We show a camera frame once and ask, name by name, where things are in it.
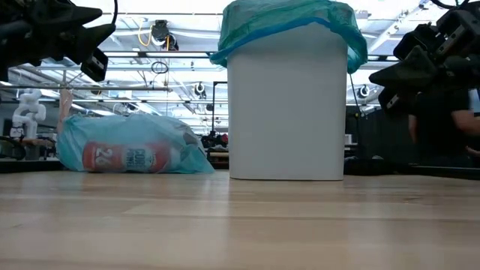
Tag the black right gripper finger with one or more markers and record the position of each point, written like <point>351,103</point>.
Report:
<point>408,71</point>
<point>416,37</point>

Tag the person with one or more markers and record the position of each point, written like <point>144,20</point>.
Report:
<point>465,122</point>

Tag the black partition wall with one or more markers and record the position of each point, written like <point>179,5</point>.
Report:
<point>382,138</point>

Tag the light blue trash bag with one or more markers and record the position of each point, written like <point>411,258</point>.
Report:
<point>131,129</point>

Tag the large teal trash bag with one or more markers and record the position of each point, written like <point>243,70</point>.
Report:
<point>270,15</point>

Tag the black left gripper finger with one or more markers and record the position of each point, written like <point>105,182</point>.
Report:
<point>92,39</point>
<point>71,13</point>

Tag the white plastic trash bin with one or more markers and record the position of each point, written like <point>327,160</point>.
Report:
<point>287,108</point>

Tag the black metal frame stand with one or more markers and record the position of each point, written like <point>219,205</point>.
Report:
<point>213,105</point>

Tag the black metal table frame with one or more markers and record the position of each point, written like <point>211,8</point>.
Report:
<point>22,165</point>

